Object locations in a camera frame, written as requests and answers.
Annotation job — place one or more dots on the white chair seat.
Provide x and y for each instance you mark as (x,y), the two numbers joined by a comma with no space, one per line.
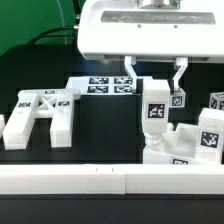
(175,148)

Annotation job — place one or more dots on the marker sheet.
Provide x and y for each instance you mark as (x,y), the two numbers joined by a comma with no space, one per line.
(101,85)

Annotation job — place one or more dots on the white tagged cube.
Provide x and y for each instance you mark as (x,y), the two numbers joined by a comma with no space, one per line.
(217,100)
(177,99)

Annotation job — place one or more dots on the white front rail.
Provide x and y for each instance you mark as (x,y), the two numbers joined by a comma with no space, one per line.
(111,179)

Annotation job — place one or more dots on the white chair back frame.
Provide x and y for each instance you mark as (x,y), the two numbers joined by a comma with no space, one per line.
(54,104)

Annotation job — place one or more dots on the white block left edge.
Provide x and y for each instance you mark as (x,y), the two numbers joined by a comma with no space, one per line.
(2,124)

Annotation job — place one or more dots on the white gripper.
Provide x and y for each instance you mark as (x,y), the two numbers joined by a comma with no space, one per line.
(153,30)

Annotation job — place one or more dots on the white tagged cube right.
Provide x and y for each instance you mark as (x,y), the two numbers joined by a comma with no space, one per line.
(217,100)

